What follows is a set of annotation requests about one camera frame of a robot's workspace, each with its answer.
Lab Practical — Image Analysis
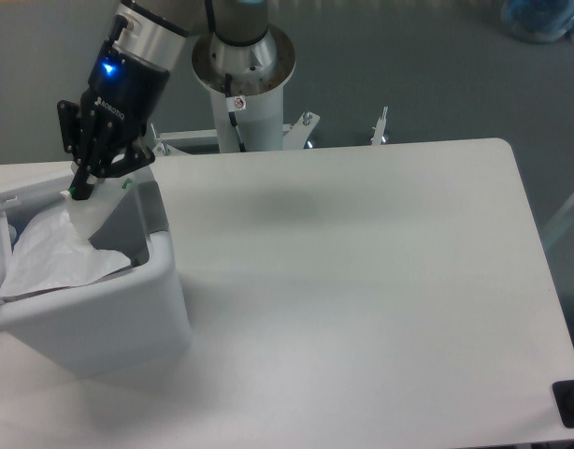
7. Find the white trash can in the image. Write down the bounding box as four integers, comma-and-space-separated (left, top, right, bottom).
0, 168, 191, 375

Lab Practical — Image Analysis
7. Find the white green plastic bag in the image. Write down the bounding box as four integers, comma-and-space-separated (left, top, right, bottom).
0, 177, 134, 299

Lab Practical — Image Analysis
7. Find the black device at table edge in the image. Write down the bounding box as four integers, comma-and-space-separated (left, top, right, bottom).
552, 380, 574, 428

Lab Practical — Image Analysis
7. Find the white frame at right edge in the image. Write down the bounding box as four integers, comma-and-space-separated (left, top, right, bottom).
541, 191, 574, 252

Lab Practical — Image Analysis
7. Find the white pedestal base frame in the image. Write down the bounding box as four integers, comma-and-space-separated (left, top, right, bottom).
149, 105, 391, 158

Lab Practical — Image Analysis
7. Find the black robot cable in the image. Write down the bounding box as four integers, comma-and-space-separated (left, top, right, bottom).
223, 72, 248, 153

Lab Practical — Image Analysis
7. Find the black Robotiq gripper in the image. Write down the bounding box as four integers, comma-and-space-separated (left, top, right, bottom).
57, 39, 170, 200

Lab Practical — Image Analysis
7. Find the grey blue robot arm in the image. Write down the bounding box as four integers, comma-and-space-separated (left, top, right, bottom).
57, 1, 294, 201

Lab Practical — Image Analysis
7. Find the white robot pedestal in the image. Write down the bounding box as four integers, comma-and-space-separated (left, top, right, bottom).
192, 24, 295, 153

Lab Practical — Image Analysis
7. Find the blue plastic bag on floor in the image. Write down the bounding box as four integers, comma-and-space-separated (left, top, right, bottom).
500, 1, 574, 44

